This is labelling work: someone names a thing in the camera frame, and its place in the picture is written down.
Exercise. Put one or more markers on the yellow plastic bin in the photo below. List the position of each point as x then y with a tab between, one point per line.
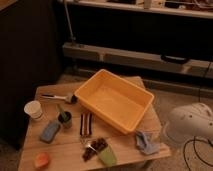
115	100

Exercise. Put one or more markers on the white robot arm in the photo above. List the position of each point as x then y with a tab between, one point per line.
185	122

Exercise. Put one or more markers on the orange round object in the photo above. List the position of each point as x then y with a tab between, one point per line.
41	160

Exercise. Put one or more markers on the grey-blue sponge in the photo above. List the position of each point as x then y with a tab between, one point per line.
49	132

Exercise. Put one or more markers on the white paper cup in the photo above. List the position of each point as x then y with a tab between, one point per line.
34	109

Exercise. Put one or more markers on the dark cup with green item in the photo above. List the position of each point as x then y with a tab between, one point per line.
65	118

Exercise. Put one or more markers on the grey-blue towel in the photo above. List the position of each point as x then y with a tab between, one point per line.
144	144

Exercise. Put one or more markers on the cluttered shelf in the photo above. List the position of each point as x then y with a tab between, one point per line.
147	7

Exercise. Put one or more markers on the metal fork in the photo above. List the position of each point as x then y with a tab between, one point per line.
87	144

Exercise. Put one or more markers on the metal stand pole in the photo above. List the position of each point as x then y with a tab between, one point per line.
72	37

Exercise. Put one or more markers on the green plastic cup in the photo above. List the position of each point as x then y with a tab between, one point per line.
107	157

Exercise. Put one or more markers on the brown grape bunch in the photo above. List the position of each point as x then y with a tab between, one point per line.
93	147

